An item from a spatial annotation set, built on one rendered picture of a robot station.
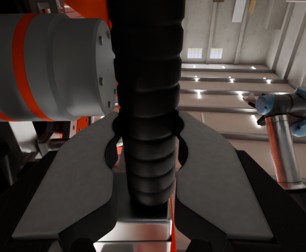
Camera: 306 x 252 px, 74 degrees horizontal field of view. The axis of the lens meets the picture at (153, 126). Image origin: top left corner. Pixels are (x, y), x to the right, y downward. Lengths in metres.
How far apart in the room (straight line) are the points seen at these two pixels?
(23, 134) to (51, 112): 0.12
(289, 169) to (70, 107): 0.76
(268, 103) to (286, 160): 0.21
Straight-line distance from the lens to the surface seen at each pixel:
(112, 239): 0.18
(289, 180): 0.87
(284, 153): 0.87
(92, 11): 0.77
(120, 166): 0.27
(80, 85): 0.24
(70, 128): 0.54
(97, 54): 0.25
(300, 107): 0.96
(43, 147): 0.42
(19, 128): 0.38
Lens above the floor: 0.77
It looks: 31 degrees up
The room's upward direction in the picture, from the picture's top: 179 degrees clockwise
